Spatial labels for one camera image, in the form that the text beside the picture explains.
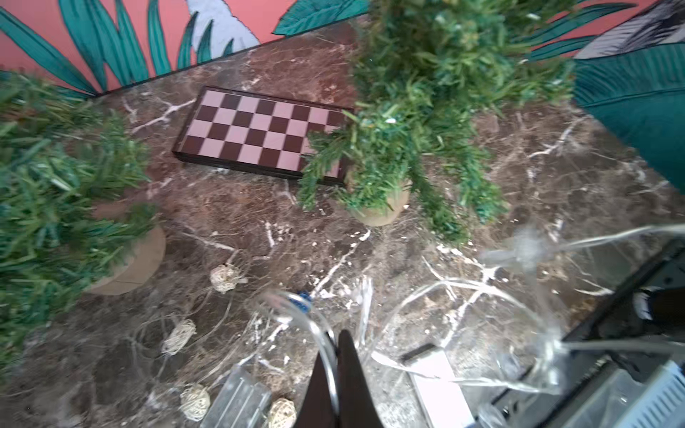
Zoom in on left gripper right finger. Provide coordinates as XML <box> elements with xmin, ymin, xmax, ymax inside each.
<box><xmin>337</xmin><ymin>330</ymin><xmax>384</xmax><ymax>428</ymax></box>

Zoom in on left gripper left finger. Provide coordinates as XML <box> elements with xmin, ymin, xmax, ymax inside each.
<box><xmin>293</xmin><ymin>355</ymin><xmax>337</xmax><ymax>428</ymax></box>

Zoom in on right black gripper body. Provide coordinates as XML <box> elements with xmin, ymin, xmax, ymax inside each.
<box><xmin>492</xmin><ymin>238</ymin><xmax>684</xmax><ymax>427</ymax></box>

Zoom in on clear battery box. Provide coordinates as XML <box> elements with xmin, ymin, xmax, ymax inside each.
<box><xmin>401</xmin><ymin>343</ymin><xmax>476</xmax><ymax>428</ymax></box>
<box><xmin>200</xmin><ymin>365</ymin><xmax>272</xmax><ymax>428</ymax></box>

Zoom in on small christmas tree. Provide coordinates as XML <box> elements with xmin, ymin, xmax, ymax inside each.
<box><xmin>1</xmin><ymin>72</ymin><xmax>155</xmax><ymax>374</ymax></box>
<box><xmin>298</xmin><ymin>1</ymin><xmax>573</xmax><ymax>244</ymax></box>

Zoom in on brown checkered chess board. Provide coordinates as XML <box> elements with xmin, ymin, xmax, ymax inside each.
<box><xmin>171</xmin><ymin>86</ymin><xmax>352</xmax><ymax>180</ymax></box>

